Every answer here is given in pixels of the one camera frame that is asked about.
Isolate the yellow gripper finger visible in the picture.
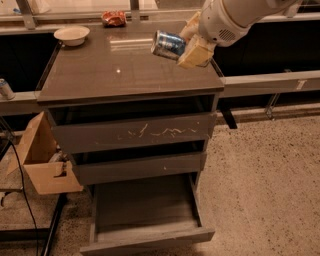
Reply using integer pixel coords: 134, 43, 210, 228
179, 11, 200, 43
177, 34, 216, 69

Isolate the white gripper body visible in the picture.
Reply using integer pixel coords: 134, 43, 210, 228
198, 0, 249, 47

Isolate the blue silver redbull can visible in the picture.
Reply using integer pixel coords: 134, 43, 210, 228
151, 30, 186, 61

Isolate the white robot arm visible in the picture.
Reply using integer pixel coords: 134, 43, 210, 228
177, 0, 299, 68

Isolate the grey drawer cabinet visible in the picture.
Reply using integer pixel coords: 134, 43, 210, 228
35, 20, 225, 256

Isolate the grey top drawer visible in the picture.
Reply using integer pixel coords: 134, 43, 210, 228
52, 113, 216, 154

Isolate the grey middle drawer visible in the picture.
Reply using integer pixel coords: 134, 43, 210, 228
73, 152, 207, 185

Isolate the grey open bottom drawer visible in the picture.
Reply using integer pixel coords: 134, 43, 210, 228
80, 174, 214, 256

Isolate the silver can on ledge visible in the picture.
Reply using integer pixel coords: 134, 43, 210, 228
0, 78, 15, 100

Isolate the grey metal railing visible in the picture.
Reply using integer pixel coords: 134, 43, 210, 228
0, 67, 320, 116

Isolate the crumpled orange snack bag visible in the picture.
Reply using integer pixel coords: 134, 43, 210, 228
101, 11, 127, 27

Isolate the white ceramic bowl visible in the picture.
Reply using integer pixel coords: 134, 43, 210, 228
54, 26, 90, 46

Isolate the open cardboard box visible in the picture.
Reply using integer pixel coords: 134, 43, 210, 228
7, 112, 83, 195

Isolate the black cable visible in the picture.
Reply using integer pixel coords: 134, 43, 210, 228
0, 138, 41, 256

